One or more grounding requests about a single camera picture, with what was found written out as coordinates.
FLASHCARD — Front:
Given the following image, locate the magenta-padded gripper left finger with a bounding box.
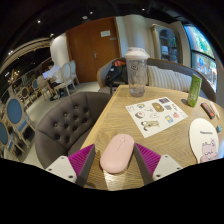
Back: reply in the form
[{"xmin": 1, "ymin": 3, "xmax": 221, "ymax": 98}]
[{"xmin": 44, "ymin": 143, "xmax": 97, "ymax": 188}]

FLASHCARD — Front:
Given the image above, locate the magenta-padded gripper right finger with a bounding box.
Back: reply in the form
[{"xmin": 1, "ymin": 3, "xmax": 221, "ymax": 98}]
[{"xmin": 132, "ymin": 142, "xmax": 184, "ymax": 187}]

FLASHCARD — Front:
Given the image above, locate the pink computer mouse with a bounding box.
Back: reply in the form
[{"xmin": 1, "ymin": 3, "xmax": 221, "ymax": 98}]
[{"xmin": 99, "ymin": 133, "xmax": 135, "ymax": 175}]

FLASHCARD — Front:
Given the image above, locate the white round cartoon mouse pad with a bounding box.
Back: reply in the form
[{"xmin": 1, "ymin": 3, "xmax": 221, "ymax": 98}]
[{"xmin": 188, "ymin": 118, "xmax": 220, "ymax": 164}]

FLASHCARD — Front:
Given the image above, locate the grey tufted armchair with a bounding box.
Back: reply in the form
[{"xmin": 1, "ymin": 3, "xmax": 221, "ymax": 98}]
[{"xmin": 34, "ymin": 91, "xmax": 114, "ymax": 169}]

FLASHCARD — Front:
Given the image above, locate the white sticker sheet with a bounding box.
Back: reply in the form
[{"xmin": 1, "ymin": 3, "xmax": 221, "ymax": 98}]
[{"xmin": 125, "ymin": 96, "xmax": 189, "ymax": 139}]

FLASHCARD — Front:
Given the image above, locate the black and red flat box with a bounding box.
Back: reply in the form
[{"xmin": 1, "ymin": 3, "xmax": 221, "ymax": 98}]
[{"xmin": 200, "ymin": 102, "xmax": 216, "ymax": 120}]

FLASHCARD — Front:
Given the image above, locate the group of dining chairs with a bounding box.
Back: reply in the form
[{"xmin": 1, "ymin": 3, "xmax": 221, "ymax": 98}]
[{"xmin": 0, "ymin": 59, "xmax": 80, "ymax": 161}]

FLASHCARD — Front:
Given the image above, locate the green drink can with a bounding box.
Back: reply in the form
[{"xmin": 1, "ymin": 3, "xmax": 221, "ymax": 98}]
[{"xmin": 186, "ymin": 73, "xmax": 203, "ymax": 108}]

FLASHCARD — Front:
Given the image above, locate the clear shaker bottle white lid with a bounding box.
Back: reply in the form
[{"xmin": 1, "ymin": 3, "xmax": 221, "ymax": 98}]
[{"xmin": 124, "ymin": 47, "xmax": 151, "ymax": 98}]

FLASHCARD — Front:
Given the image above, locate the person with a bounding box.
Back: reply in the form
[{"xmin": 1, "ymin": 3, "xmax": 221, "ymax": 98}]
[{"xmin": 42, "ymin": 61, "xmax": 64, "ymax": 101}]

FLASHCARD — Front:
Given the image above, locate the black backpack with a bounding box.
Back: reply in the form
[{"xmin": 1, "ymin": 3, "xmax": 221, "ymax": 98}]
[{"xmin": 105, "ymin": 59, "xmax": 129, "ymax": 88}]

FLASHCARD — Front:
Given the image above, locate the grey curved sofa bench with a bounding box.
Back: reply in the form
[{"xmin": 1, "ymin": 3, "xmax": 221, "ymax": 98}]
[{"xmin": 96, "ymin": 57, "xmax": 217, "ymax": 103}]

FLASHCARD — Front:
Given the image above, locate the brown wooden door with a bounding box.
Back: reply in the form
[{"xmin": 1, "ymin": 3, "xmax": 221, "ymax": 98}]
[{"xmin": 65, "ymin": 17, "xmax": 122, "ymax": 84}]

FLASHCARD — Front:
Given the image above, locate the large window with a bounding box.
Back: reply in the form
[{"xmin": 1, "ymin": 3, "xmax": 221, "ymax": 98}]
[{"xmin": 184, "ymin": 24, "xmax": 218, "ymax": 93}]

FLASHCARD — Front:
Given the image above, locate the arched glass cabinet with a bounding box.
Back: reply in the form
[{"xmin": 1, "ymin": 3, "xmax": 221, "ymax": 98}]
[{"xmin": 150, "ymin": 23, "xmax": 183, "ymax": 64}]

